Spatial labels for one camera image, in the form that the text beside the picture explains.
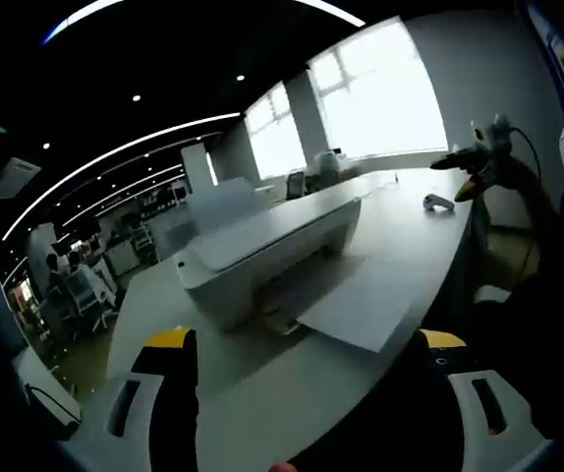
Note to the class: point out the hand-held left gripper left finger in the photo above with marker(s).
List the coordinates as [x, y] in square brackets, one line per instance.
[129, 423]

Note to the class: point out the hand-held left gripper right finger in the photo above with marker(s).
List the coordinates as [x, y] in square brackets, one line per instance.
[495, 423]

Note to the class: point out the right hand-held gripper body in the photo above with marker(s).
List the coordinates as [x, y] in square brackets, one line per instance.
[495, 137]

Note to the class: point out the white paper sheet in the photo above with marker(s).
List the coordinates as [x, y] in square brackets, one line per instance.
[365, 310]

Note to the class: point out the white printer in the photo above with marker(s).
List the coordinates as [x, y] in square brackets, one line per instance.
[267, 251]

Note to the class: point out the person's left hand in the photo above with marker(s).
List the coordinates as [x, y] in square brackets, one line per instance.
[283, 467]

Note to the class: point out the small white handheld device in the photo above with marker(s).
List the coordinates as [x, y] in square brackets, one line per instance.
[438, 202]

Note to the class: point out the person's dark clothing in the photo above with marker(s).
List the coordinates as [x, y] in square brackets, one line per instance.
[547, 319]

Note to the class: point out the white background machine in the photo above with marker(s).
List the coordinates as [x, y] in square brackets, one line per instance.
[330, 163]

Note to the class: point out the white office chair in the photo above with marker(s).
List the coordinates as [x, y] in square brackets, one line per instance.
[88, 300]

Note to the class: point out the dark office chair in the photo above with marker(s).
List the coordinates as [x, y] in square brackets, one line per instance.
[296, 185]

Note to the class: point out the ceiling air conditioner unit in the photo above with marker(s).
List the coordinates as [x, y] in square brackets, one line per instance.
[16, 176]

